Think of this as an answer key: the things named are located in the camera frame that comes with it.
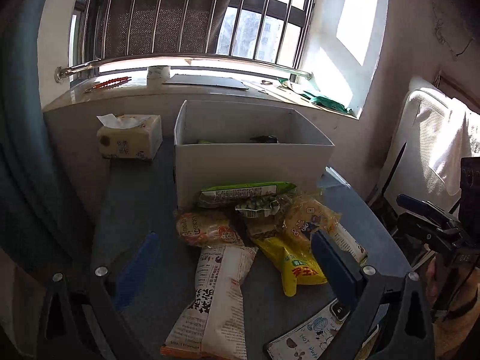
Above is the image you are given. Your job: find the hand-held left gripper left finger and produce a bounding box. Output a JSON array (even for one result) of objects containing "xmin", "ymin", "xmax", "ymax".
[{"xmin": 37, "ymin": 230, "xmax": 162, "ymax": 360}]

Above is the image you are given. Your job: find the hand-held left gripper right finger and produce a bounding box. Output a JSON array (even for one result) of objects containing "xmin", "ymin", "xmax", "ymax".
[{"xmin": 310, "ymin": 229, "xmax": 436, "ymax": 360}]

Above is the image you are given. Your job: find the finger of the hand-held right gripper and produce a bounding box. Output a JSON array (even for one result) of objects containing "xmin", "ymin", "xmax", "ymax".
[
  {"xmin": 397, "ymin": 213, "xmax": 464, "ymax": 250},
  {"xmin": 397, "ymin": 194, "xmax": 456, "ymax": 229}
]

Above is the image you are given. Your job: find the small white snack packet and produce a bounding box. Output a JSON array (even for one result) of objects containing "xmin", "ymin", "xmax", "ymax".
[{"xmin": 332, "ymin": 223, "xmax": 368, "ymax": 265}]

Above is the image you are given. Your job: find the yellow snack packet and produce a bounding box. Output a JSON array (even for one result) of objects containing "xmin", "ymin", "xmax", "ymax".
[{"xmin": 255, "ymin": 232, "xmax": 329, "ymax": 297}]

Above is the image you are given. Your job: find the clear orange cartoon snack packet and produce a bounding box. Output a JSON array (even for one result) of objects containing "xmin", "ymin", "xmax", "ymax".
[{"xmin": 281, "ymin": 193, "xmax": 342, "ymax": 248}]

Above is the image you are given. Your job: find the brown snack packet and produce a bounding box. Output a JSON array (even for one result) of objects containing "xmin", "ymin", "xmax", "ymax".
[{"xmin": 244, "ymin": 215, "xmax": 289, "ymax": 241}]

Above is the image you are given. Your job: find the round orange snack packet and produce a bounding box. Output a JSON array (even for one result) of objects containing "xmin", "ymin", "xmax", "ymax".
[{"xmin": 175, "ymin": 210, "xmax": 244, "ymax": 247}]

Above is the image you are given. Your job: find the large white snack bag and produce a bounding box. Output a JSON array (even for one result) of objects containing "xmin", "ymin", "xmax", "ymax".
[{"xmin": 161, "ymin": 244, "xmax": 259, "ymax": 360}]

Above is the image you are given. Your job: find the small green pea packet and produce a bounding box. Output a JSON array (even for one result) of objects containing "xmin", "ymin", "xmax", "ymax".
[{"xmin": 235, "ymin": 194, "xmax": 289, "ymax": 219}]

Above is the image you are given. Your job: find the long green snack packet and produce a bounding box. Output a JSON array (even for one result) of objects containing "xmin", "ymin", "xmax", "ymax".
[{"xmin": 197, "ymin": 182, "xmax": 298, "ymax": 209}]

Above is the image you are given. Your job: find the white cardboard box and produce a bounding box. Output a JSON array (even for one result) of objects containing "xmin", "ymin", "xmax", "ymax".
[{"xmin": 173, "ymin": 100, "xmax": 335, "ymax": 211}]

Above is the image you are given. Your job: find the black stick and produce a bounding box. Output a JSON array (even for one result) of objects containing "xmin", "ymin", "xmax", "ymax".
[{"xmin": 382, "ymin": 140, "xmax": 407, "ymax": 196}]

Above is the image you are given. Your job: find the white towel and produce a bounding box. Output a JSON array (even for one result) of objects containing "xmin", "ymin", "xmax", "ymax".
[{"xmin": 412, "ymin": 90, "xmax": 480, "ymax": 196}]

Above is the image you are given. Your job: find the white cloth-covered chair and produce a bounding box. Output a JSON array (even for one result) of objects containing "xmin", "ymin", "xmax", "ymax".
[{"xmin": 375, "ymin": 77, "xmax": 480, "ymax": 214}]

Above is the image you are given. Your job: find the phone with cartoon case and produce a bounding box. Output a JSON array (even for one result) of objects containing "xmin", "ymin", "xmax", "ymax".
[{"xmin": 264, "ymin": 298, "xmax": 379, "ymax": 360}]

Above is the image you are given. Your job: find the beige tissue pack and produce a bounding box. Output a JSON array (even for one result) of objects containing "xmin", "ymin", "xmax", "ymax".
[{"xmin": 96, "ymin": 113, "xmax": 163, "ymax": 161}]

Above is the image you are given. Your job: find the green plastic bag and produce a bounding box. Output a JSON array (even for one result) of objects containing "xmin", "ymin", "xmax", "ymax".
[{"xmin": 277, "ymin": 78, "xmax": 355, "ymax": 115}]

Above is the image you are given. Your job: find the blue curtain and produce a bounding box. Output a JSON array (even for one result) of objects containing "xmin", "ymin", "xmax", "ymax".
[{"xmin": 0, "ymin": 0, "xmax": 98, "ymax": 274}]

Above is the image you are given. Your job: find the white tape roll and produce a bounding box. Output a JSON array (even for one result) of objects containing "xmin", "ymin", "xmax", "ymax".
[{"xmin": 147, "ymin": 65, "xmax": 171, "ymax": 83}]

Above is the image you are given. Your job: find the dark flat board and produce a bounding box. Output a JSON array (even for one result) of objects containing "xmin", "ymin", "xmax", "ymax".
[{"xmin": 162, "ymin": 75, "xmax": 249, "ymax": 91}]

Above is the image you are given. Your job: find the steel window grille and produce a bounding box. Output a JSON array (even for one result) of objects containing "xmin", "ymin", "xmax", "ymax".
[{"xmin": 77, "ymin": 0, "xmax": 319, "ymax": 68}]

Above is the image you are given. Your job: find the dark mesh cloth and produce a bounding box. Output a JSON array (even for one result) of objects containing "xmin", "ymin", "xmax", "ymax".
[{"xmin": 103, "ymin": 0, "xmax": 237, "ymax": 59}]

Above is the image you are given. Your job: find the red handled tool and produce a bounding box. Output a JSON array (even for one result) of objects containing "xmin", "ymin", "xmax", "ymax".
[{"xmin": 84, "ymin": 77, "xmax": 132, "ymax": 92}]

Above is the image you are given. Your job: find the steel window rail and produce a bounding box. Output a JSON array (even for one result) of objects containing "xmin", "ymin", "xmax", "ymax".
[{"xmin": 55, "ymin": 54, "xmax": 313, "ymax": 82}]

